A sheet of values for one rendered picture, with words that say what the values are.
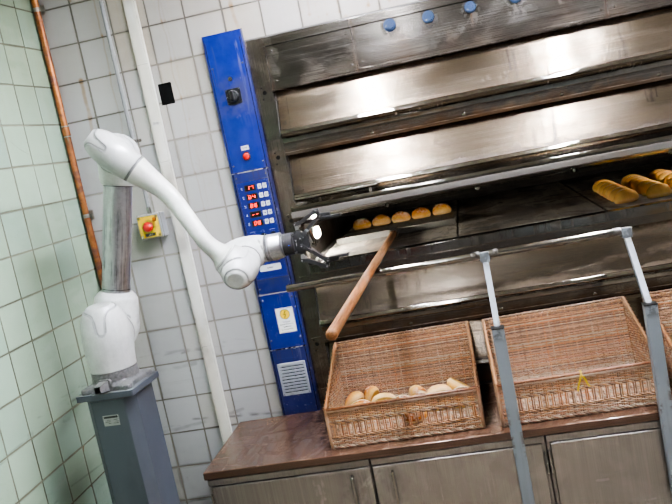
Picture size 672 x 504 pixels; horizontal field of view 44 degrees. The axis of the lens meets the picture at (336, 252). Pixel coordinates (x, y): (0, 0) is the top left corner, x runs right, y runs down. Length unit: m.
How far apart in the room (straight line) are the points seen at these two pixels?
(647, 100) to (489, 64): 0.60
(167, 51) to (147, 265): 0.88
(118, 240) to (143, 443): 0.70
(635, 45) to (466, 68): 0.62
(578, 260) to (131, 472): 1.82
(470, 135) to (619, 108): 0.56
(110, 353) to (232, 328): 0.82
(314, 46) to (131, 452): 1.66
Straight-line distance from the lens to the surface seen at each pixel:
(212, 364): 3.53
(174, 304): 3.53
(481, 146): 3.24
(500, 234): 3.28
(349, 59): 3.30
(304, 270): 3.36
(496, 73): 3.25
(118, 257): 2.96
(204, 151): 3.40
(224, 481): 3.10
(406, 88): 3.26
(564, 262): 3.32
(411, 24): 3.29
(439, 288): 3.31
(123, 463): 2.88
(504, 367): 2.77
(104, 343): 2.78
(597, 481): 3.00
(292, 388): 3.46
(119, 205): 2.95
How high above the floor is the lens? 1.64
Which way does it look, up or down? 7 degrees down
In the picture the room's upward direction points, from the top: 11 degrees counter-clockwise
